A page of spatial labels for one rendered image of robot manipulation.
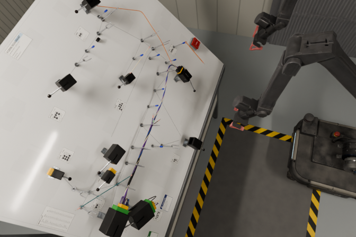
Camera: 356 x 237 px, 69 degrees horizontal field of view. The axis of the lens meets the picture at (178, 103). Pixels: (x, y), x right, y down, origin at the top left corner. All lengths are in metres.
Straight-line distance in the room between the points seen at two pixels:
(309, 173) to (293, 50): 1.51
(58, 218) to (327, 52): 1.07
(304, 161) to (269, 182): 0.35
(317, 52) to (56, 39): 0.93
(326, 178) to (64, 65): 1.89
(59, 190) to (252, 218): 1.59
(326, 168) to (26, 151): 1.95
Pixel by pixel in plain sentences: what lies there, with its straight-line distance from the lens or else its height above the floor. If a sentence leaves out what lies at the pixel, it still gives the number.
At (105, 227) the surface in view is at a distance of 1.11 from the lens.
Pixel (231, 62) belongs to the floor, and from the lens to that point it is 2.80.
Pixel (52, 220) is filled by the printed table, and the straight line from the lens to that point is 1.17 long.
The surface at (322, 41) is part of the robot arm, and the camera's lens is 0.82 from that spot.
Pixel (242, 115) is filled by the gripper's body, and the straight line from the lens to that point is 1.25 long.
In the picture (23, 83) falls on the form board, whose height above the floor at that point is 1.56.
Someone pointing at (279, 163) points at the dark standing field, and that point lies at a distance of 2.42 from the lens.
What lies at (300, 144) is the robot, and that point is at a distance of 2.25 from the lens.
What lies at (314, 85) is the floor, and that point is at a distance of 2.81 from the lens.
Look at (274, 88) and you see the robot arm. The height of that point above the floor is 1.45.
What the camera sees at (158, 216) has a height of 0.93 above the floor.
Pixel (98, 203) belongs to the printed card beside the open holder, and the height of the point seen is 1.19.
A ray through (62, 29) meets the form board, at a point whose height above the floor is 1.55.
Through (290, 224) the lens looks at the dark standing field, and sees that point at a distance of 2.37.
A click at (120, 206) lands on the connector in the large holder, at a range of 1.12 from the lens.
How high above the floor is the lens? 2.30
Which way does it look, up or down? 63 degrees down
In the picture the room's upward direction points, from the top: 16 degrees counter-clockwise
